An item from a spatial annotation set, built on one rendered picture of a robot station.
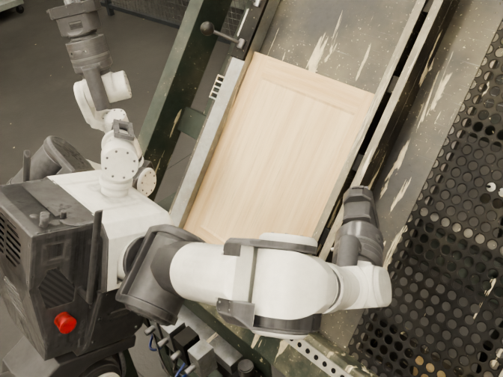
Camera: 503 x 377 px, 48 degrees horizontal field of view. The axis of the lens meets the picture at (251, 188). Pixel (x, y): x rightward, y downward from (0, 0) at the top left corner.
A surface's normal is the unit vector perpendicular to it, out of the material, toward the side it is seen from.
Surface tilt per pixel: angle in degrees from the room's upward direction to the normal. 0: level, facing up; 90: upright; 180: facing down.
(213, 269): 50
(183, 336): 0
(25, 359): 22
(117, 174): 79
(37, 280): 90
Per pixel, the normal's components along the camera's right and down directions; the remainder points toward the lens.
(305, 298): 0.35, -0.09
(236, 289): 0.56, -0.04
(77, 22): -0.27, 0.44
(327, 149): -0.62, -0.12
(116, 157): 0.24, 0.41
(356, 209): -0.29, -0.76
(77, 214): 0.19, -0.91
